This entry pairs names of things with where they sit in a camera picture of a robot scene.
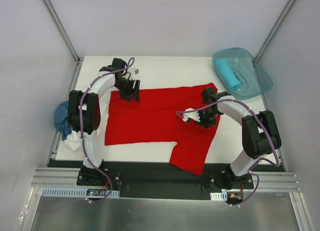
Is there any right slotted cable duct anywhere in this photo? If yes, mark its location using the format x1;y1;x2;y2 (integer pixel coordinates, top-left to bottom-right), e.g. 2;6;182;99
210;191;228;202

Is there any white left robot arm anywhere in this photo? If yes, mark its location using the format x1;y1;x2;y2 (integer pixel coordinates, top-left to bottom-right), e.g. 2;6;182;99
67;57;141;187

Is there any red t shirt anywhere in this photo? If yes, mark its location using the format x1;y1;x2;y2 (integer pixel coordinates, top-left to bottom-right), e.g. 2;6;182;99
104;83;218;176

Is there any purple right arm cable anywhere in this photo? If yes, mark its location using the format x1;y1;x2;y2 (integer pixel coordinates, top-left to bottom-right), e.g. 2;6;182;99
175;99;280;209

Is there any corner aluminium post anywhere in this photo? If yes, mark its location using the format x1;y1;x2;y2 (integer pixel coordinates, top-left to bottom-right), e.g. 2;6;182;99
41;0;81;65
255;0;297;61

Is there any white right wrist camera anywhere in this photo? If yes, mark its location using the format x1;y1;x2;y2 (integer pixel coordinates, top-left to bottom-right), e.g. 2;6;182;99
182;108;201;123

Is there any aluminium rail profile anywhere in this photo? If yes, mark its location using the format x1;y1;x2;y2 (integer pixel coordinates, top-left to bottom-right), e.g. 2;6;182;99
31;167;80;188

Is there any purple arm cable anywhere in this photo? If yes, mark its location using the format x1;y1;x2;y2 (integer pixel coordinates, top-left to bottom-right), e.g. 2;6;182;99
49;57;136;213
175;99;280;209

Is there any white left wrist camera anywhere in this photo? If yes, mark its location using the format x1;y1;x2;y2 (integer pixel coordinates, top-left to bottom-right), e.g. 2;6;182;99
124;68;139;80

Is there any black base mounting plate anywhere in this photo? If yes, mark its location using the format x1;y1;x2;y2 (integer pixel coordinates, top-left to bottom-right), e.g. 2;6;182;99
47;158;260;199

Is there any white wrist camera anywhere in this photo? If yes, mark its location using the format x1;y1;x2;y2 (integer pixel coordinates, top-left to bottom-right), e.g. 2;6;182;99
124;68;139;80
182;108;201;123

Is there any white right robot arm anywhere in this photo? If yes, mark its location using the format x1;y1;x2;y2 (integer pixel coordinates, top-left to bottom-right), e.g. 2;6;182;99
197;87;282;190

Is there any white t shirt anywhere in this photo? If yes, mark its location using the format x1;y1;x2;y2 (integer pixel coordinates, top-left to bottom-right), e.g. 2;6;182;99
63;130;102;152

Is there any slotted cable duct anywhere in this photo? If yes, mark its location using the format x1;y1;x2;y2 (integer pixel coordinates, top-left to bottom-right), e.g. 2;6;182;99
42;187;120;199
210;191;228;202

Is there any right corner aluminium post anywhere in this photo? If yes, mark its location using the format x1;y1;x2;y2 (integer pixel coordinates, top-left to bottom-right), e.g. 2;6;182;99
255;0;297;61

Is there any teal translucent plastic bin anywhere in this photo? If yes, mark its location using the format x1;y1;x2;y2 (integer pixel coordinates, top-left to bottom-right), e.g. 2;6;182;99
212;47;273;100

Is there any left corner aluminium post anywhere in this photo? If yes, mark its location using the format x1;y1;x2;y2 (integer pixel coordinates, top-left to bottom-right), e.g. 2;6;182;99
41;0;81;65

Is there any rolled teal t shirt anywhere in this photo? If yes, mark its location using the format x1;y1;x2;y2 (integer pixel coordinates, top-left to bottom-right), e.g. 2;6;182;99
215;59;242;90

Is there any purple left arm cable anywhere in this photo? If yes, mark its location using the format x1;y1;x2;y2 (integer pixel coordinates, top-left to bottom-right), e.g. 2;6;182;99
49;57;136;213

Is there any blue t shirt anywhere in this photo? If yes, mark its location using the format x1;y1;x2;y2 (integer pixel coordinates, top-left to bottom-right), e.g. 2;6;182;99
54;101;72;141

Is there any left slotted cable duct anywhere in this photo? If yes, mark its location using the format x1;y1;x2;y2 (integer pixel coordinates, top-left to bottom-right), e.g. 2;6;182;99
42;187;120;199

